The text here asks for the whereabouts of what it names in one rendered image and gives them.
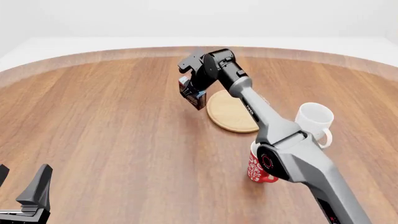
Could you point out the white mug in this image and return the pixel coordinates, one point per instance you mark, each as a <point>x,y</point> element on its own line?
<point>312,121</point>

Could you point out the red patterned mug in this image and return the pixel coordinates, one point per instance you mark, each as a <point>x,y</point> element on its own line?
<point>255,171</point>

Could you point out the round wooden plate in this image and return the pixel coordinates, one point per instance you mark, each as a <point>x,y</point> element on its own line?
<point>228,112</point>

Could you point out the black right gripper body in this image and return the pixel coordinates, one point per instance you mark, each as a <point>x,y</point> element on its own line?
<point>202,80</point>

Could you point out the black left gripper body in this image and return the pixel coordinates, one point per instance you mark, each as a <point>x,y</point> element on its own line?
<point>31,215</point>

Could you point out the dark chocolate pudding box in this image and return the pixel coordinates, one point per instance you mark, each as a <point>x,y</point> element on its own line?
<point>196,100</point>

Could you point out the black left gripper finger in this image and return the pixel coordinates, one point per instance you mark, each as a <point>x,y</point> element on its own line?
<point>2,173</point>
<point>38,191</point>

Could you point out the grey and black right arm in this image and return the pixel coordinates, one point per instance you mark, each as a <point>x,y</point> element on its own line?
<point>280,130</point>

